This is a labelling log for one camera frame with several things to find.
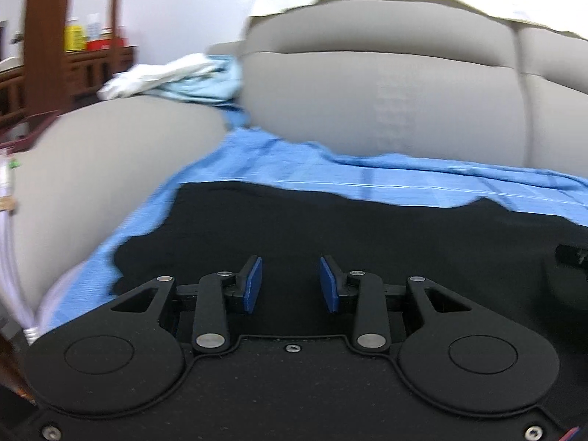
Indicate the white bottle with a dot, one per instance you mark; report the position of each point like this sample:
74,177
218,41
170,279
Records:
93,27

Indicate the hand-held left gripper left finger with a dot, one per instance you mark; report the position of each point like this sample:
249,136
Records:
253,285

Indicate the brown wooden curved frame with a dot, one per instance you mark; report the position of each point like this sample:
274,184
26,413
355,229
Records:
43,41

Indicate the brown wooden cabinet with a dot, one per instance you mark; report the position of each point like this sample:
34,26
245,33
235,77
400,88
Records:
87,71

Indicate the light blue crumpled cloth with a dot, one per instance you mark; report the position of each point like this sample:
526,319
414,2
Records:
206,85

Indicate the grey sofa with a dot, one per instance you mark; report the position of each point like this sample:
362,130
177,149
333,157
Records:
367,87

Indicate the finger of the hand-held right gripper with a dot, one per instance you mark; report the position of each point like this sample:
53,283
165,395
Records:
572,252

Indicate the blue bed sheet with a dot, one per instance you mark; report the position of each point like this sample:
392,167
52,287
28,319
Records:
285,161

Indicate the yellow bottle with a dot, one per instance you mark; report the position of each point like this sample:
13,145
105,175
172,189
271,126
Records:
74,36

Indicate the black pants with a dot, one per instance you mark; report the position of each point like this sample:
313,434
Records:
321,239

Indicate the white crumpled cloth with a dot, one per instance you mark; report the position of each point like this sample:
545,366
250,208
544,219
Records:
147,78

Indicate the red box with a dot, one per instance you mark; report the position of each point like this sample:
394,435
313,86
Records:
104,44

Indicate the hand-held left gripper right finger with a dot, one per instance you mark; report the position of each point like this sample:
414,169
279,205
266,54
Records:
329,285

